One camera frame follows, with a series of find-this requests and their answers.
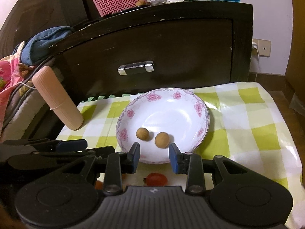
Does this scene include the blue cloth on bed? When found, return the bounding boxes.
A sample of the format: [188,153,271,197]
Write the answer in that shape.
[21,26,74,66]

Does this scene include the tan longan fruit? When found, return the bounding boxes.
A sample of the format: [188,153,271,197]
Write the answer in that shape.
[136,127,149,141]

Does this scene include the pink ribbed cylinder case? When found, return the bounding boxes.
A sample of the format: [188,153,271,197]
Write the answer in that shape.
[32,66,84,130]

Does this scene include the silver drawer handle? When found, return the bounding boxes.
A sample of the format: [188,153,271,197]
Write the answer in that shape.
[117,60,154,76]

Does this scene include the pink floral blanket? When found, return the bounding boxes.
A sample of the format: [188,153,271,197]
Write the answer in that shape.
[0,41,36,131]

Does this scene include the dark wooden nightstand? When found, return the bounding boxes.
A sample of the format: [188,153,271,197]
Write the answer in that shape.
[51,1,253,102]

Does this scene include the small orange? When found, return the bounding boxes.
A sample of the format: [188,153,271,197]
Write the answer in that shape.
[95,180,103,190]

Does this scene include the cherry tomato with stem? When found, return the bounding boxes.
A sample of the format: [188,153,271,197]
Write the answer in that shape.
[143,173,168,187]

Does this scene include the white charging cable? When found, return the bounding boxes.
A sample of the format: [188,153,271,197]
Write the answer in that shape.
[252,41,261,83]

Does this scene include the white floral porcelain plate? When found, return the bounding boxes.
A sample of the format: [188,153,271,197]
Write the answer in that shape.
[116,88,210,164]

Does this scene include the beige wall socket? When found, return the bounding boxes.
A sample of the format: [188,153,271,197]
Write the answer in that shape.
[252,38,271,57]

